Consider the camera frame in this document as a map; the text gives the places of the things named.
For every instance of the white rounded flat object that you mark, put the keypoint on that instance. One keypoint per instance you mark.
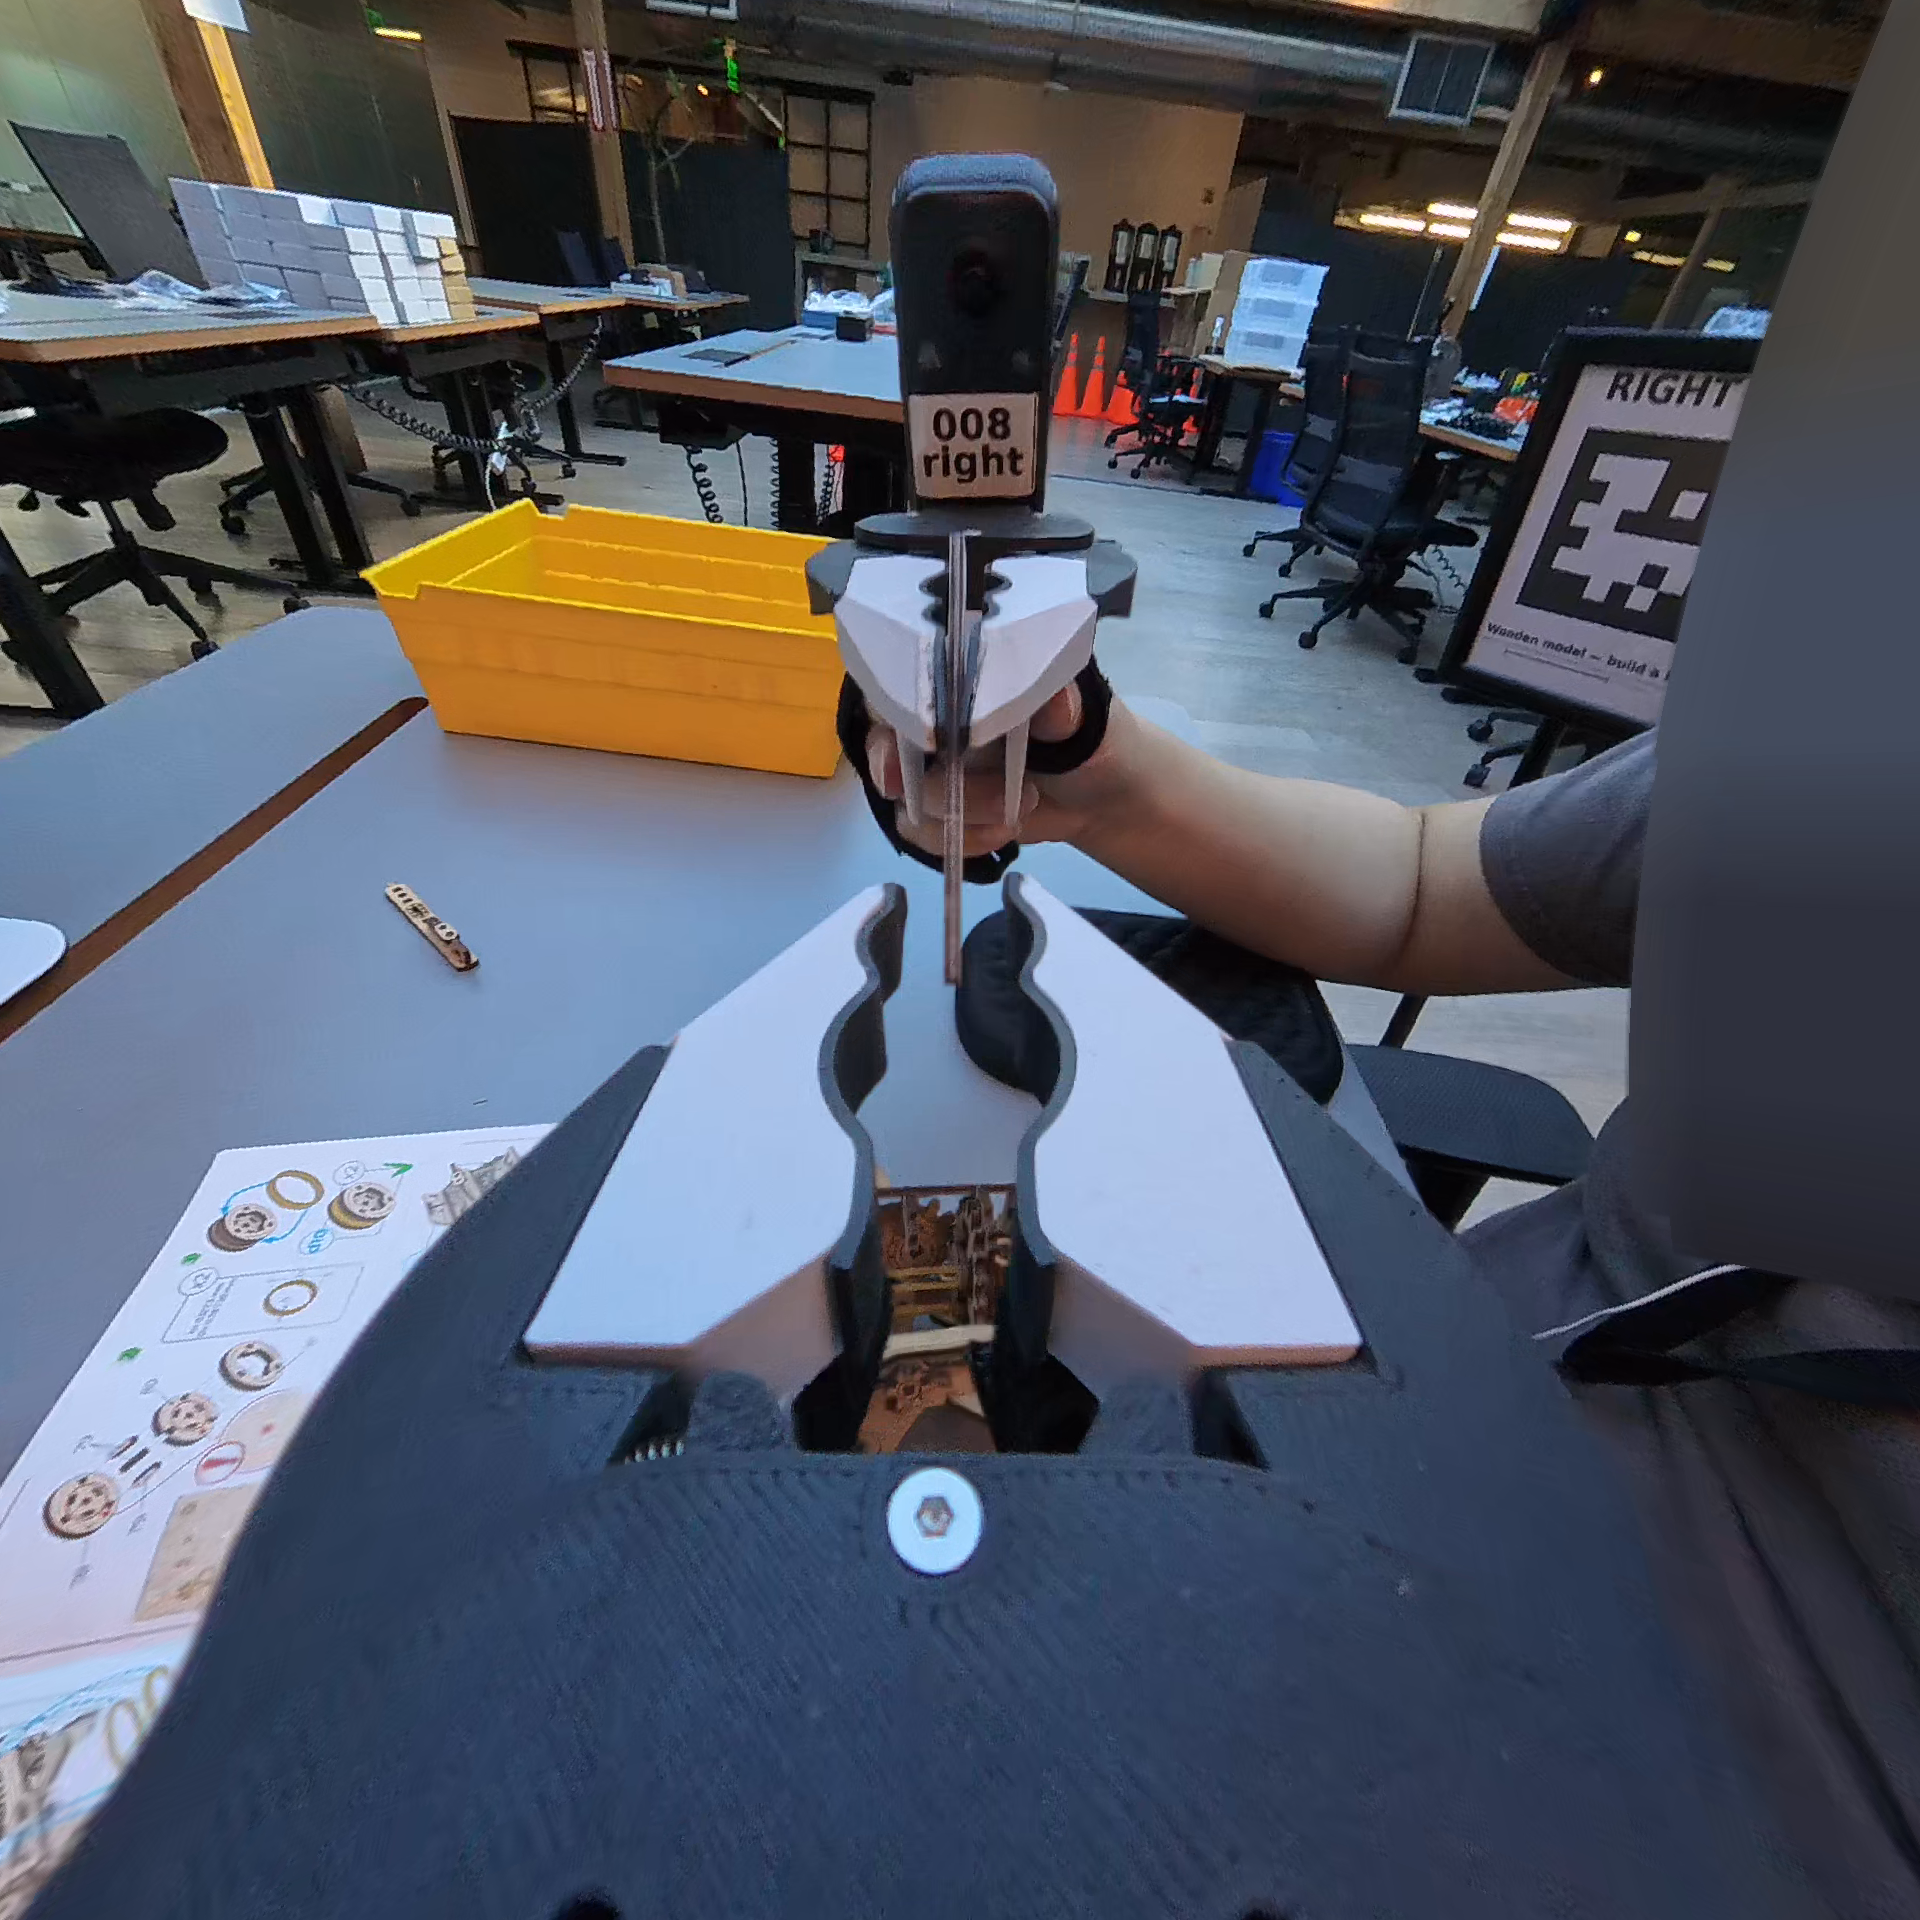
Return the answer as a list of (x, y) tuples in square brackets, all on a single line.
[(23, 961)]

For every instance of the orange traffic cone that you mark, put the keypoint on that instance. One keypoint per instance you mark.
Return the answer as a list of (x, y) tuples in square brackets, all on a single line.
[(1065, 381), (1097, 381)]

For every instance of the black office chair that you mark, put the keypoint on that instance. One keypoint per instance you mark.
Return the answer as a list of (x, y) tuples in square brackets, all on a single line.
[(1365, 451), (106, 465), (1158, 376)]

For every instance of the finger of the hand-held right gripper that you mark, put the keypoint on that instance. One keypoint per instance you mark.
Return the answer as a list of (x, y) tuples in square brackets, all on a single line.
[(1037, 645), (892, 652)]

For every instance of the stack of white boxes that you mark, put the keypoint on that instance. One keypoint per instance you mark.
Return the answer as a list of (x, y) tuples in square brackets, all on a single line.
[(322, 247)]

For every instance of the dark computer monitor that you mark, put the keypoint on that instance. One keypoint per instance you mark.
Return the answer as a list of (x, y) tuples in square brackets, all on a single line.
[(106, 202)]

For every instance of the person's right hand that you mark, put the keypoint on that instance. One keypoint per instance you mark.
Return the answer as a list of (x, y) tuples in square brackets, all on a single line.
[(1073, 808)]

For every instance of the wooden model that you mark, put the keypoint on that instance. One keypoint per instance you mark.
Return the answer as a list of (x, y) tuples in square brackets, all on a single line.
[(938, 1276)]

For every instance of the blue bin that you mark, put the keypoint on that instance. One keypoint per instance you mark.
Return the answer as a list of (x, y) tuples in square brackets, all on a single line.
[(1277, 465)]

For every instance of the framed tag sign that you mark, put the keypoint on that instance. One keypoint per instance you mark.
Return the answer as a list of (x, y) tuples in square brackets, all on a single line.
[(1590, 523)]

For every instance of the yellow plastic bin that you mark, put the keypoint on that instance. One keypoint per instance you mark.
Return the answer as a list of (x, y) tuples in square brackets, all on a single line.
[(600, 660)]

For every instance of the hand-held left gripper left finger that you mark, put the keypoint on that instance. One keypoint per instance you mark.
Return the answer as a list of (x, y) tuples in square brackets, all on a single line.
[(721, 1171)]

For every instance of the instruction sheet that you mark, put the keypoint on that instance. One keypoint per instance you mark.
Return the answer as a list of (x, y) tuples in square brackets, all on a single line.
[(196, 1349)]

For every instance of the person's right forearm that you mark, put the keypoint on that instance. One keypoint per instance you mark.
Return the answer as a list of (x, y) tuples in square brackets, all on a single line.
[(1305, 856)]

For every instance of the black mesh seat chair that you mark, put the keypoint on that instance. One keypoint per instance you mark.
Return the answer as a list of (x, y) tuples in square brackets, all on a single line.
[(1485, 1119)]

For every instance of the grey top desk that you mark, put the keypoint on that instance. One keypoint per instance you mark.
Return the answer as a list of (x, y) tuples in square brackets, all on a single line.
[(781, 376)]

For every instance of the white storage drawers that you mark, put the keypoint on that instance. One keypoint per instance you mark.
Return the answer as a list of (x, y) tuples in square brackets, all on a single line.
[(1277, 312)]

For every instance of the indoor tree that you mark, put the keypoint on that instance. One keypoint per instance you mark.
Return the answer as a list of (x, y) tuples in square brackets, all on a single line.
[(668, 149)]

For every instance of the small wooden strip part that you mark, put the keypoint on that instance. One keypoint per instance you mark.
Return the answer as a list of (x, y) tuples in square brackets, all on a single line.
[(432, 927)]

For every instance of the thin wooden stick part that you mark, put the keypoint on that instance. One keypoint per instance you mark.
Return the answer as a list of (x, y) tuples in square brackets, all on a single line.
[(954, 901)]

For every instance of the person's grey shirt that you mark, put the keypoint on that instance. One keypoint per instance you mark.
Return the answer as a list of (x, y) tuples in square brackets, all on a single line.
[(1725, 1621)]

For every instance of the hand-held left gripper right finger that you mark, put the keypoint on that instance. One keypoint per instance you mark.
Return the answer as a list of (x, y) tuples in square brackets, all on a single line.
[(1185, 1171)]

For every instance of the printed booklet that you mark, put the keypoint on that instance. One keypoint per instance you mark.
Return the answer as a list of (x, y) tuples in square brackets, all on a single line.
[(60, 1755)]

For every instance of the wooden edged desk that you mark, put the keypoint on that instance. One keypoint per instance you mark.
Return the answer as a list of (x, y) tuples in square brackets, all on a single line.
[(524, 300), (149, 330)]

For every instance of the ceiling air vent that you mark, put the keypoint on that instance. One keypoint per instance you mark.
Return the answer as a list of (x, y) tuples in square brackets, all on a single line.
[(1441, 76)]

